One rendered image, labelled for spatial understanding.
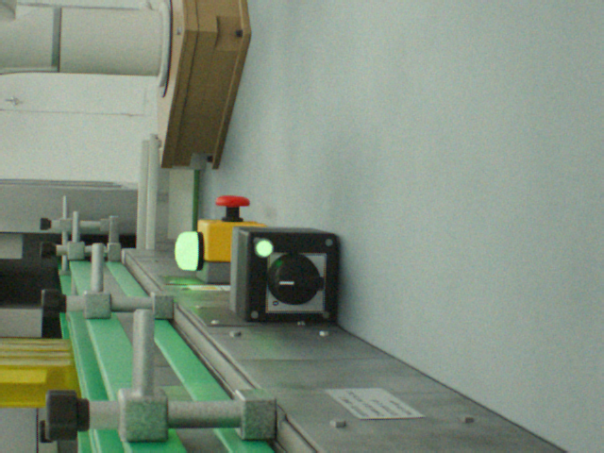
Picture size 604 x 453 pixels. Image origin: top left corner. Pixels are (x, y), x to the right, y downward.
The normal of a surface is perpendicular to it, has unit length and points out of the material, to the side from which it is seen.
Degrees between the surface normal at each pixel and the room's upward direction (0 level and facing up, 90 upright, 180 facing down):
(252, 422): 90
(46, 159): 90
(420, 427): 90
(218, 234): 90
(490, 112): 0
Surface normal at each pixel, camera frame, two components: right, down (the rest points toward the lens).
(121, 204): 0.24, 0.06
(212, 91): 0.12, 0.81
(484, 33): -0.97, -0.03
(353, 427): 0.04, -1.00
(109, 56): 0.19, 0.57
